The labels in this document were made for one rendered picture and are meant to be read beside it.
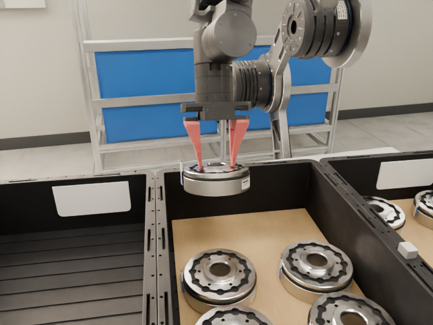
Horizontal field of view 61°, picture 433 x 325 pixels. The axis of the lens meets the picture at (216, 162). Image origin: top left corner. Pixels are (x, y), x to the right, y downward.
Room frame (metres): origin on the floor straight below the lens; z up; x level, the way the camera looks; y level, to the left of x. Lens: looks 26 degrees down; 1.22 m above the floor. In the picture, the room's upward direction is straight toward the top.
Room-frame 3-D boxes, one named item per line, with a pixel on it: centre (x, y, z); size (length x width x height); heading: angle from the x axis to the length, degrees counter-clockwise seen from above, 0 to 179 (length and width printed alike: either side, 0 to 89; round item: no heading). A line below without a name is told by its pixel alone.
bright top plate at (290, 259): (0.41, -0.15, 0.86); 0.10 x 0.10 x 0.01
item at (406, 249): (0.35, -0.23, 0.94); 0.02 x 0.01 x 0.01; 9
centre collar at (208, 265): (0.39, 0.00, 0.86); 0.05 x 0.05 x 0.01
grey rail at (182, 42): (2.35, -0.04, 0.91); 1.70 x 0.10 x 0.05; 104
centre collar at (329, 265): (0.41, -0.15, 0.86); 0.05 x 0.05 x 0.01
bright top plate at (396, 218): (0.55, -0.28, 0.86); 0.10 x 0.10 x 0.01
